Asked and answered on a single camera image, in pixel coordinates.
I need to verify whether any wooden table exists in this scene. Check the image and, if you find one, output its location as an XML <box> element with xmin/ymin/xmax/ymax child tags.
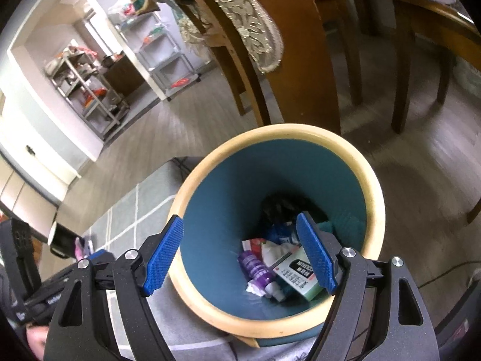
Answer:
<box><xmin>380</xmin><ymin>0</ymin><xmax>481</xmax><ymax>135</ymax></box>

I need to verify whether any beige lace cloth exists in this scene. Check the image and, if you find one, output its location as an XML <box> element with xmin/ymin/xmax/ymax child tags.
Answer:
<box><xmin>195</xmin><ymin>0</ymin><xmax>285</xmax><ymax>75</ymax></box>

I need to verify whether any pile of plastic bags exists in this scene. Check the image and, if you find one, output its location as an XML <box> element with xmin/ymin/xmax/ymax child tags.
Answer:
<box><xmin>108</xmin><ymin>0</ymin><xmax>136</xmax><ymax>22</ymax></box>

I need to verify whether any dark crumpled item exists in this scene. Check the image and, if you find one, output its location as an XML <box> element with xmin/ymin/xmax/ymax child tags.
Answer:
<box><xmin>262</xmin><ymin>193</ymin><xmax>303</xmax><ymax>219</ymax></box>

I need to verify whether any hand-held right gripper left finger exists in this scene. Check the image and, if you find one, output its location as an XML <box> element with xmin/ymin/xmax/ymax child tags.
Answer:
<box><xmin>43</xmin><ymin>214</ymin><xmax>185</xmax><ymax>361</ymax></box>

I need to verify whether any dark wooden cabinet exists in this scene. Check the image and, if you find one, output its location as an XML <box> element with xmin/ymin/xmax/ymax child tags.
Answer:
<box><xmin>101</xmin><ymin>54</ymin><xmax>146</xmax><ymax>97</ymax></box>

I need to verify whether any metal shelf rack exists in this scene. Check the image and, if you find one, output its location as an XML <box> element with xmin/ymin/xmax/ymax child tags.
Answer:
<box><xmin>44</xmin><ymin>44</ymin><xmax>131</xmax><ymax>140</ymax></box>

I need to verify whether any white shelving rack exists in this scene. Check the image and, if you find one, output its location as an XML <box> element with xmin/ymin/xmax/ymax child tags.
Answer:
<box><xmin>112</xmin><ymin>12</ymin><xmax>202</xmax><ymax>101</ymax></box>

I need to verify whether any white low cabinet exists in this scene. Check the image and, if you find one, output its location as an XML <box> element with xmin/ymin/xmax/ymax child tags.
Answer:
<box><xmin>0</xmin><ymin>157</ymin><xmax>60</xmax><ymax>234</ymax></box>

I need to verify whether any green and white box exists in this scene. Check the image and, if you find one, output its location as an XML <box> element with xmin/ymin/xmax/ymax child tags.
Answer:
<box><xmin>272</xmin><ymin>247</ymin><xmax>327</xmax><ymax>302</ymax></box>

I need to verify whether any grey rug with white lines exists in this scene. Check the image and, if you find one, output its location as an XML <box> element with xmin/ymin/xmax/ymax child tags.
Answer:
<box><xmin>38</xmin><ymin>157</ymin><xmax>326</xmax><ymax>361</ymax></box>

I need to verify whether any thin cable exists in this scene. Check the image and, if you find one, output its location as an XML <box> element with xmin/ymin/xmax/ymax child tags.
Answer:
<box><xmin>416</xmin><ymin>259</ymin><xmax>481</xmax><ymax>287</ymax></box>

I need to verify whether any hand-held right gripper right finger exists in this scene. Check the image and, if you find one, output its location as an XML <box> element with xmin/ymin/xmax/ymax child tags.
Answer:
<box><xmin>295</xmin><ymin>211</ymin><xmax>440</xmax><ymax>361</ymax></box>

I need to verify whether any wooden furniture leg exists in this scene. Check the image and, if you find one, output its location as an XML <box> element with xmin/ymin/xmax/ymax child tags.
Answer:
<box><xmin>466</xmin><ymin>195</ymin><xmax>481</xmax><ymax>225</ymax></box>

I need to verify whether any blue plastic packet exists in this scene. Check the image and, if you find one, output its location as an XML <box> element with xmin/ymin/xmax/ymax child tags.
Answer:
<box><xmin>268</xmin><ymin>221</ymin><xmax>302</xmax><ymax>244</ymax></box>

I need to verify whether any pink item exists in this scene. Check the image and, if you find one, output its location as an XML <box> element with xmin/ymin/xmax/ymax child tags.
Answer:
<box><xmin>74</xmin><ymin>236</ymin><xmax>93</xmax><ymax>259</ymax></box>

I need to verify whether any teal bin with cream rim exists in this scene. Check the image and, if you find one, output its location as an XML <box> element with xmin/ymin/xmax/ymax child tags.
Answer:
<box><xmin>166</xmin><ymin>123</ymin><xmax>387</xmax><ymax>348</ymax></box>

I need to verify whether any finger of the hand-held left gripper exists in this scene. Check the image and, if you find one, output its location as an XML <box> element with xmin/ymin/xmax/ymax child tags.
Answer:
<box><xmin>89</xmin><ymin>249</ymin><xmax>115</xmax><ymax>264</ymax></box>

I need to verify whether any red and white packet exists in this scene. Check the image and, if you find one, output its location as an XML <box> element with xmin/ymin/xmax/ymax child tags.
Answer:
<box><xmin>241</xmin><ymin>238</ymin><xmax>272</xmax><ymax>257</ymax></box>

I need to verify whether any wooden chair with broad back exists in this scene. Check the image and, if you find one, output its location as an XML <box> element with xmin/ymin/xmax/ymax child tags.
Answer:
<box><xmin>251</xmin><ymin>0</ymin><xmax>342</xmax><ymax>135</ymax></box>

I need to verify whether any purple plastic bottle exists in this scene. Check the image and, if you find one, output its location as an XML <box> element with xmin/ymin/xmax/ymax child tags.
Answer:
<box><xmin>237</xmin><ymin>250</ymin><xmax>287</xmax><ymax>302</ymax></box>

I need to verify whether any person's left hand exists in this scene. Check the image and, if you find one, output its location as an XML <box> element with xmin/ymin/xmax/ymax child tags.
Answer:
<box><xmin>26</xmin><ymin>324</ymin><xmax>49</xmax><ymax>360</ymax></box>

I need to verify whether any black and white mug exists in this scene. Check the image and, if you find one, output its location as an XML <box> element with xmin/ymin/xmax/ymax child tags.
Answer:
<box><xmin>47</xmin><ymin>221</ymin><xmax>82</xmax><ymax>259</ymax></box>

